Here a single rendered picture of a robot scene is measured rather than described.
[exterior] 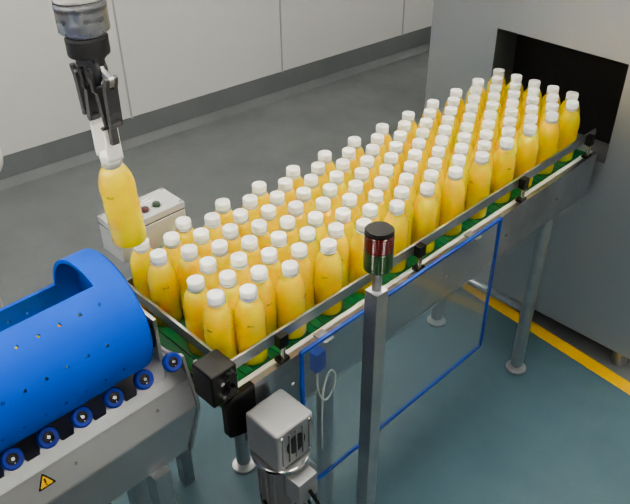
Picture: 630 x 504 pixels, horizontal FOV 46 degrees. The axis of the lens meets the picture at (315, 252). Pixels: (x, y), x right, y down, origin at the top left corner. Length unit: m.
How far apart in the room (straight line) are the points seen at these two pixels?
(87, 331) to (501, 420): 1.81
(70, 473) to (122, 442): 0.12
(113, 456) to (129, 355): 0.25
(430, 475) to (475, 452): 0.20
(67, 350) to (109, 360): 0.09
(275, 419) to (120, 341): 0.40
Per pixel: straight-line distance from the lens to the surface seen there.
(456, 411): 2.90
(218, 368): 1.60
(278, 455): 1.69
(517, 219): 2.40
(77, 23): 1.35
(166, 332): 1.86
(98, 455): 1.67
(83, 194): 4.30
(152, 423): 1.71
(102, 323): 1.49
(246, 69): 5.10
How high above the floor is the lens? 2.11
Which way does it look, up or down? 36 degrees down
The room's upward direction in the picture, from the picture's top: 1 degrees counter-clockwise
